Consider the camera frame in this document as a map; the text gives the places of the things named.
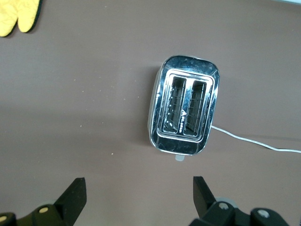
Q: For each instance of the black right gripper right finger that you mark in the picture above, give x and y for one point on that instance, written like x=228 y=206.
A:
x=204 y=200

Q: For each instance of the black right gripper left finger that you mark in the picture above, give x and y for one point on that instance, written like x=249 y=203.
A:
x=68 y=202

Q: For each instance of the chrome and beige toaster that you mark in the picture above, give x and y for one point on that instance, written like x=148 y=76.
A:
x=183 y=70

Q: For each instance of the brown table cover sheet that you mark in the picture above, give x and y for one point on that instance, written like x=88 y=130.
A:
x=70 y=94

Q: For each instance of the yellow quilted oven mitt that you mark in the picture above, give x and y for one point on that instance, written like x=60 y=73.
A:
x=26 y=14

